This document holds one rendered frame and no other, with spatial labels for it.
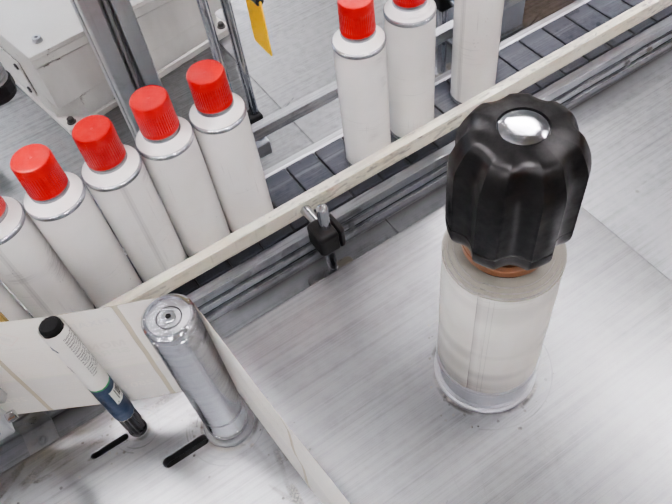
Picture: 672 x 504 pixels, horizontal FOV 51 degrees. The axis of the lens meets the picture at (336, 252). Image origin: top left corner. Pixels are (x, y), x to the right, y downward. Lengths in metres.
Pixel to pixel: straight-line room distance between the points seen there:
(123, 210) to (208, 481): 0.24
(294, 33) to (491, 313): 0.67
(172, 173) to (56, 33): 0.38
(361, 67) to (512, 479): 0.39
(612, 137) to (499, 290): 0.47
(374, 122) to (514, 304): 0.32
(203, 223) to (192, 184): 0.05
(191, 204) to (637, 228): 0.47
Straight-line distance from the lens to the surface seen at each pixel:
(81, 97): 1.00
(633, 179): 0.87
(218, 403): 0.57
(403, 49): 0.73
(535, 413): 0.64
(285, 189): 0.78
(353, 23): 0.67
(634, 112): 0.95
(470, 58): 0.81
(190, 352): 0.50
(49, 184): 0.60
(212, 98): 0.62
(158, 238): 0.68
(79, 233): 0.63
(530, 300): 0.48
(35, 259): 0.65
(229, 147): 0.64
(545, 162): 0.39
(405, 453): 0.62
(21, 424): 0.76
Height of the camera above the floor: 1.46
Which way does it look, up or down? 54 degrees down
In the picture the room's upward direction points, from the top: 10 degrees counter-clockwise
